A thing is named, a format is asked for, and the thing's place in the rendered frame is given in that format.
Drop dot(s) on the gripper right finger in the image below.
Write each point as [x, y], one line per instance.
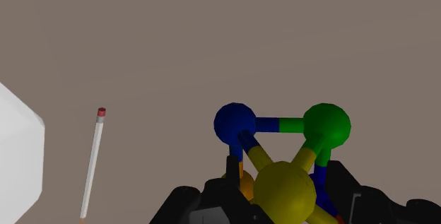
[365, 199]

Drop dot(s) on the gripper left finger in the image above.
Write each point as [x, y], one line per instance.
[220, 195]

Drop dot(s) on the colourful ball and stick toy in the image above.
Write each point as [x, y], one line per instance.
[282, 161]

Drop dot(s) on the white pencil with red eraser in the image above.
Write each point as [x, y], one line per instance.
[92, 163]

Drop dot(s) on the white box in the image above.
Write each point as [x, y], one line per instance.
[19, 158]

